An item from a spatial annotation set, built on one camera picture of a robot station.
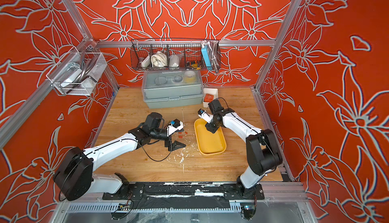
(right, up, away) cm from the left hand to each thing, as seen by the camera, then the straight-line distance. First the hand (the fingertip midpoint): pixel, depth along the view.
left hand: (184, 136), depth 78 cm
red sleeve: (-3, -4, +14) cm, 15 cm away
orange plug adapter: (+16, +21, +28) cm, 38 cm away
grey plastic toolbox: (-13, +26, +17) cm, 34 cm away
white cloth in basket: (-15, +43, +10) cm, 47 cm away
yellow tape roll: (+2, +35, +25) cm, 44 cm away
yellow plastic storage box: (+14, -8, +13) cm, 21 cm away
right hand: (+14, +4, +12) cm, 19 cm away
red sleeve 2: (-1, +3, -8) cm, 8 cm away
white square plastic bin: (+20, +25, +33) cm, 46 cm away
